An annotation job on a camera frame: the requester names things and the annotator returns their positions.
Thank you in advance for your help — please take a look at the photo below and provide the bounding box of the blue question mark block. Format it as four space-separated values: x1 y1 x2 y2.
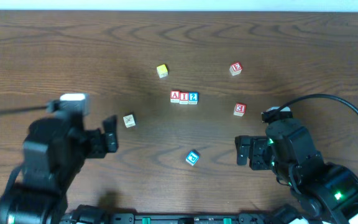
188 92 198 105

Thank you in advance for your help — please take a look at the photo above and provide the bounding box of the red letter A block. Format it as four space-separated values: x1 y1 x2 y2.
170 90 180 103

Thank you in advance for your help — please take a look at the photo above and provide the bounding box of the red letter I block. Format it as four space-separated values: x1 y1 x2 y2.
180 92 189 105

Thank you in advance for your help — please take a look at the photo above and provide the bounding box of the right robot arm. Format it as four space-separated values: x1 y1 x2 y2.
235 118 358 223

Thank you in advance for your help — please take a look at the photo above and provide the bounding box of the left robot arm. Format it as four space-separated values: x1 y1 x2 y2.
0 110 118 224

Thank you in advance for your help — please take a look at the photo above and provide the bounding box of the plain wooden picture block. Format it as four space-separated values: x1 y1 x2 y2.
123 114 136 128

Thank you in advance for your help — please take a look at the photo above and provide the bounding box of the red number 3 block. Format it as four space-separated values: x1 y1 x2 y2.
233 103 247 116

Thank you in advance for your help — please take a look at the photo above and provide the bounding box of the blue tilted letter block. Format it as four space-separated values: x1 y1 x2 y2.
185 151 200 166

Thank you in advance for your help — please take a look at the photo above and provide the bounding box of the red letter E block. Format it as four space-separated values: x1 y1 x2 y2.
229 62 243 76

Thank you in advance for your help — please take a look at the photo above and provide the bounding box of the yellow top block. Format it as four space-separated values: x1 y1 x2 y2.
156 64 168 78

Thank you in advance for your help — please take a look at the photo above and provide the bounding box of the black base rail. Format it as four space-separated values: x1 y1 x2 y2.
60 205 320 224

